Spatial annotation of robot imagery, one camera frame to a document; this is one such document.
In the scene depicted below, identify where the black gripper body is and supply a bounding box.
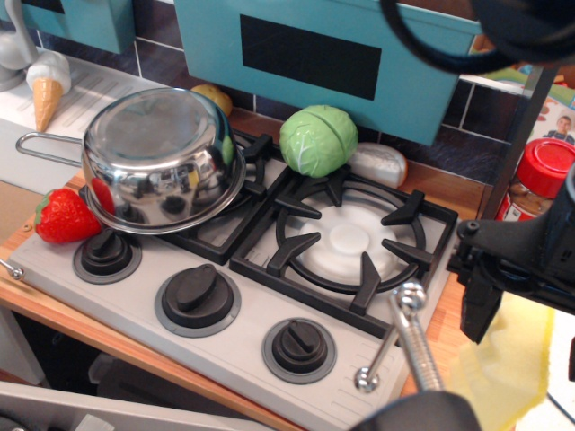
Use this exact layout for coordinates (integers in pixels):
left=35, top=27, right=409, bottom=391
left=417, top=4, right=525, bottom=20
left=448, top=168, right=574, bottom=314

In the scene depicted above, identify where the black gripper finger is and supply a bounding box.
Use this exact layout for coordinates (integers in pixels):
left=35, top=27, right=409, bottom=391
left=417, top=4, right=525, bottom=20
left=458, top=271, right=503, bottom=344

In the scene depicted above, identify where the yellow sponge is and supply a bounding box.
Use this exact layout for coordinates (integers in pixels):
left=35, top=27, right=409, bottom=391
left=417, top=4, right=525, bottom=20
left=447, top=294, right=555, bottom=430

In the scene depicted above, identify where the stainless steel pot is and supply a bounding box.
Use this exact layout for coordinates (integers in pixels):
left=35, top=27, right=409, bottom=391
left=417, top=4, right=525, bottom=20
left=16, top=87, right=246, bottom=235

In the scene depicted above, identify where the chrome clamp screw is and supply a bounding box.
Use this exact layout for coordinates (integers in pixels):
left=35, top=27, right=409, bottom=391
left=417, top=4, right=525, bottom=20
left=354, top=281, right=445, bottom=393

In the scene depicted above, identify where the red lid spice jar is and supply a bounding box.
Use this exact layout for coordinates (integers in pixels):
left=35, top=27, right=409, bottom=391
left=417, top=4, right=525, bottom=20
left=495, top=138, right=574, bottom=221

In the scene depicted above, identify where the black clamp base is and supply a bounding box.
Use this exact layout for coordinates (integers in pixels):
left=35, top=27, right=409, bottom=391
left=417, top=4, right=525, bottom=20
left=351, top=391, right=481, bottom=430

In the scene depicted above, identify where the cardboard box with toys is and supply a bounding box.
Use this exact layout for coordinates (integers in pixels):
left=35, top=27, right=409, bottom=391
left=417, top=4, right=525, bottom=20
left=478, top=62, right=574, bottom=145

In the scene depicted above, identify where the right black burner grate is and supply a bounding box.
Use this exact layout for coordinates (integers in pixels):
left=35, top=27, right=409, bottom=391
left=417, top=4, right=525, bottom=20
left=230, top=166, right=458, bottom=338

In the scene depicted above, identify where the right black stove knob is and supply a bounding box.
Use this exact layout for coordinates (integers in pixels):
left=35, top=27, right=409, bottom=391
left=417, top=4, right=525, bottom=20
left=261, top=318, right=337, bottom=385

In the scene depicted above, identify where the black stove knob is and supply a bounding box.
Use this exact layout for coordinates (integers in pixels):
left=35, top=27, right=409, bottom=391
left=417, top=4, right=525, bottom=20
left=73, top=229, right=142, bottom=285
left=261, top=318, right=337, bottom=385
left=154, top=264, right=242, bottom=339

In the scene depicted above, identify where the grey toy stove top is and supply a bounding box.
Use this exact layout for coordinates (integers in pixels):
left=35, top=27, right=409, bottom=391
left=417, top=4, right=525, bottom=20
left=9, top=133, right=457, bottom=430

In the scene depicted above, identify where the green toy cabbage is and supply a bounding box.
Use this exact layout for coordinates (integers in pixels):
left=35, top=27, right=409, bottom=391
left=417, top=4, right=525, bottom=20
left=279, top=105, right=358, bottom=178

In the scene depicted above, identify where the large teal bin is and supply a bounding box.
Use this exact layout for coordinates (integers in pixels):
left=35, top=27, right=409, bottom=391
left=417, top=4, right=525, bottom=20
left=174, top=1, right=458, bottom=145

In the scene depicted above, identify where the middle black stove knob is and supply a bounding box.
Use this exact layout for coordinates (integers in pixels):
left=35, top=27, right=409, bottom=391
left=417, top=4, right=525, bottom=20
left=154, top=264, right=242, bottom=339

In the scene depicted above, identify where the yellow toy potato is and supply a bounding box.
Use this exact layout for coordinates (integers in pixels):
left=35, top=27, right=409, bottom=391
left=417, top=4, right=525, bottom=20
left=191, top=84, right=234, bottom=117

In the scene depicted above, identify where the left black stove knob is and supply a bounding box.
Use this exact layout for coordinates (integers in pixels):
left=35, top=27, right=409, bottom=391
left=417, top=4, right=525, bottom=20
left=73, top=229, right=142, bottom=285

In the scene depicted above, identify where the red toy strawberry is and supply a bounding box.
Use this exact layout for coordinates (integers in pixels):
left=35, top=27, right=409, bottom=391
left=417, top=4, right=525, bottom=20
left=34, top=189, right=102, bottom=243

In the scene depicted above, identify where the small teal bin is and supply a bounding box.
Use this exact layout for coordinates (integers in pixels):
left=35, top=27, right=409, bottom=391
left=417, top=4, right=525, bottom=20
left=22, top=0, right=136, bottom=54

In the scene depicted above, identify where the small chrome rod left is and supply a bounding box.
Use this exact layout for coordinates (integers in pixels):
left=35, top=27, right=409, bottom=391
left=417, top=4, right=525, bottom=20
left=0, top=259, right=25, bottom=281

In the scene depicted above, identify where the toy ice cream cone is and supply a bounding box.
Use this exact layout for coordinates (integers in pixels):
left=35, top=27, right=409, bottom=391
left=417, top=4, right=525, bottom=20
left=26, top=51, right=71, bottom=132

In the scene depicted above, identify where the black metal post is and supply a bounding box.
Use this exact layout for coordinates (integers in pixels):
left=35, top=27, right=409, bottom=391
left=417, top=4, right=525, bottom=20
left=476, top=66, right=558, bottom=220

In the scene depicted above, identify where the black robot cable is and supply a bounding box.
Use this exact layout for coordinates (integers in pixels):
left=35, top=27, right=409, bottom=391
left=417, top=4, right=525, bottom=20
left=379, top=0, right=575, bottom=75

